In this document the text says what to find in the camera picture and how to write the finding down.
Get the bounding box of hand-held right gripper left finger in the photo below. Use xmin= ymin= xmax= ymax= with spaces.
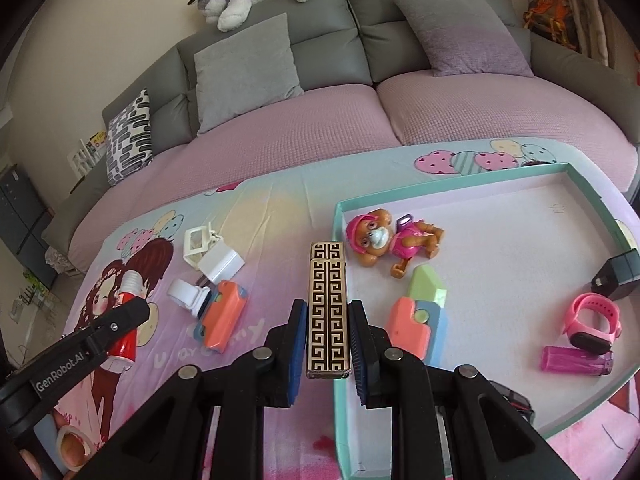
xmin=82 ymin=299 xmax=308 ymax=480

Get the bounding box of purple cushion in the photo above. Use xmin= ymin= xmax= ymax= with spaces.
xmin=389 ymin=0 xmax=535 ymax=78

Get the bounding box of pink toy puppy figure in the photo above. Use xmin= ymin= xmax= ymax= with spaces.
xmin=345 ymin=211 xmax=446 ymax=278

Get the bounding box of pink sofa seat cover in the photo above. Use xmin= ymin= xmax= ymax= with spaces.
xmin=375 ymin=71 xmax=640 ymax=191
xmin=67 ymin=82 xmax=396 ymax=273

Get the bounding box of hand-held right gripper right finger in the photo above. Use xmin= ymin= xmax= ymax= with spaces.
xmin=348 ymin=300 xmax=581 ymax=480

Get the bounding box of red bottle white cap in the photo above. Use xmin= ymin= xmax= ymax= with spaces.
xmin=107 ymin=269 xmax=146 ymax=366

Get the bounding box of orange backpack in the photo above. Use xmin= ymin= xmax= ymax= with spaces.
xmin=522 ymin=0 xmax=583 ymax=53

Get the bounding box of orange blue toy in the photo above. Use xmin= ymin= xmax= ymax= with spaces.
xmin=192 ymin=280 xmax=250 ymax=356

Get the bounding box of teal cardboard box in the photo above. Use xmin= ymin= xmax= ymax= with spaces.
xmin=330 ymin=161 xmax=640 ymax=480

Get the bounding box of pastel toy knife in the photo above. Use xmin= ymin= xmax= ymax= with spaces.
xmin=390 ymin=264 xmax=447 ymax=367

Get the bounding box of black white patterned cushion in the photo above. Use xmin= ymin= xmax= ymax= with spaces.
xmin=102 ymin=89 xmax=155 ymax=187

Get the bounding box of beige tape roll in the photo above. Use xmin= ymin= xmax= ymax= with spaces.
xmin=55 ymin=425 xmax=93 ymax=473

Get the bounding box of pink lighter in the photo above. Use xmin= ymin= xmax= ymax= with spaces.
xmin=541 ymin=345 xmax=615 ymax=376

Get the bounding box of white clip holder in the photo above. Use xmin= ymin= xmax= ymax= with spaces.
xmin=166 ymin=278 xmax=213 ymax=320

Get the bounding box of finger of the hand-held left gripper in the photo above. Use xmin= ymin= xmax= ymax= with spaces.
xmin=82 ymin=297 xmax=151 ymax=361

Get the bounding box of black charger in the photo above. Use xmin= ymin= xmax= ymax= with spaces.
xmin=590 ymin=249 xmax=640 ymax=301

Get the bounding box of pink watch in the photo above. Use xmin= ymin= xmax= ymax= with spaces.
xmin=562 ymin=292 xmax=623 ymax=353

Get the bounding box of grey cushion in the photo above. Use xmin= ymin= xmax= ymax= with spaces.
xmin=193 ymin=12 xmax=305 ymax=136

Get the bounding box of patterned curtain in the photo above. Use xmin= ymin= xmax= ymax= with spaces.
xmin=517 ymin=0 xmax=626 ymax=68

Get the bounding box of black red device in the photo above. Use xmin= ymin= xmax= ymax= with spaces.
xmin=487 ymin=380 xmax=536 ymax=428

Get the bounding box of dark grey cabinet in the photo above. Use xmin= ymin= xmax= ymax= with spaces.
xmin=0 ymin=162 xmax=56 ymax=286

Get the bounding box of white magazine rack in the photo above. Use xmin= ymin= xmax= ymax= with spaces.
xmin=70 ymin=130 xmax=108 ymax=181

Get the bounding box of white charger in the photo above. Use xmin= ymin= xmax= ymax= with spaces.
xmin=196 ymin=241 xmax=246 ymax=285

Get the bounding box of grey sofa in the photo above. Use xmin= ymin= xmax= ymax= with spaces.
xmin=40 ymin=0 xmax=640 ymax=281

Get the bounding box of gold black patterned box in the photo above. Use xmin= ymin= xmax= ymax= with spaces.
xmin=305 ymin=241 xmax=353 ymax=380

